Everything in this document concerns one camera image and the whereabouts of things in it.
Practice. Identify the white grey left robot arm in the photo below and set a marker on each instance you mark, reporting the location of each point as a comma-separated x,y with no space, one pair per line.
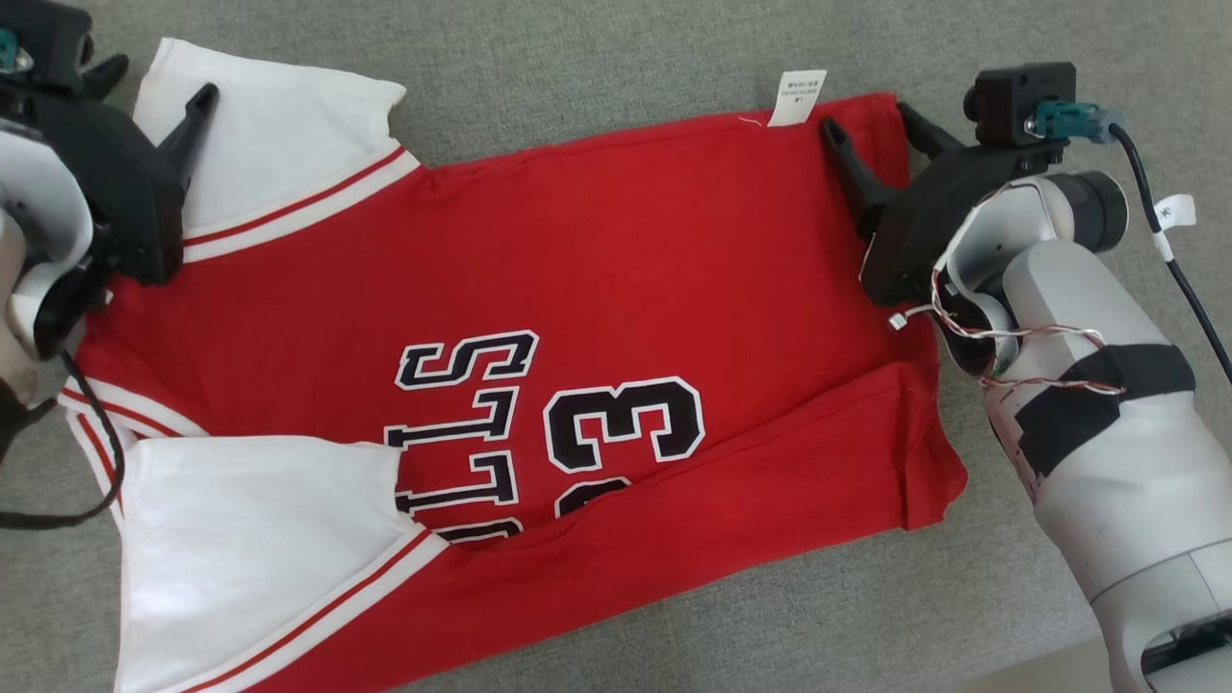
38,212

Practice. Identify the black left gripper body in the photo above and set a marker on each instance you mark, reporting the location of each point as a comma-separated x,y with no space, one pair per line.
125,202

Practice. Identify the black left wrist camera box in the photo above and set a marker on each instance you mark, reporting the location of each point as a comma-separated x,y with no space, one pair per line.
48,38

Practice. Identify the red Bulls basketball jersey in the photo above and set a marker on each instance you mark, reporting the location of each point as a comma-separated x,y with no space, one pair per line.
626,269

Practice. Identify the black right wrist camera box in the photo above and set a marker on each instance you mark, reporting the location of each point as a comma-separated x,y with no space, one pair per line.
1006,101

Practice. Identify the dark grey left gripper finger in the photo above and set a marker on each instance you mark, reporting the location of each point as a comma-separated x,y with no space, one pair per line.
191,125
106,74

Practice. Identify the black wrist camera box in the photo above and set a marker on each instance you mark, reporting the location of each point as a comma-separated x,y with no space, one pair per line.
1006,101
48,38

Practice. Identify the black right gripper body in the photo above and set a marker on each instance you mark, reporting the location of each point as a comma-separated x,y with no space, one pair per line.
924,226

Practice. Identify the grey fabric sofa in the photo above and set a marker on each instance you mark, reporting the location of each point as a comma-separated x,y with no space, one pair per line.
577,58

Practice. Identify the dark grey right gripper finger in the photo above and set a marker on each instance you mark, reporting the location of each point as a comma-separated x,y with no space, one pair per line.
929,137
857,173

